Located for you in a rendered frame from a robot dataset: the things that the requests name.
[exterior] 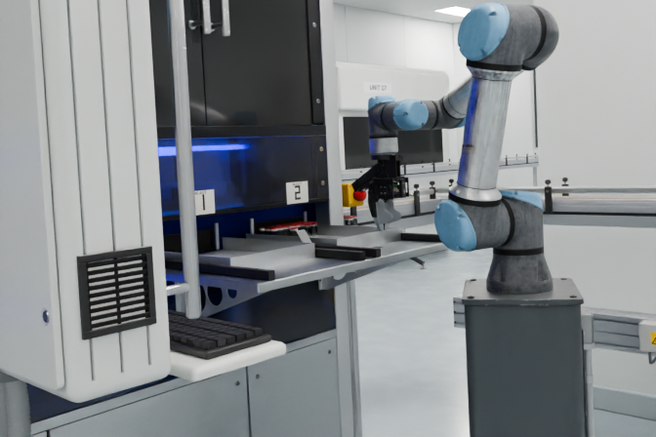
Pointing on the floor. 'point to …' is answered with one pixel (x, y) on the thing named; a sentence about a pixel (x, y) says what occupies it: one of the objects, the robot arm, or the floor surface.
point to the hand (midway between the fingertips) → (381, 229)
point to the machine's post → (330, 215)
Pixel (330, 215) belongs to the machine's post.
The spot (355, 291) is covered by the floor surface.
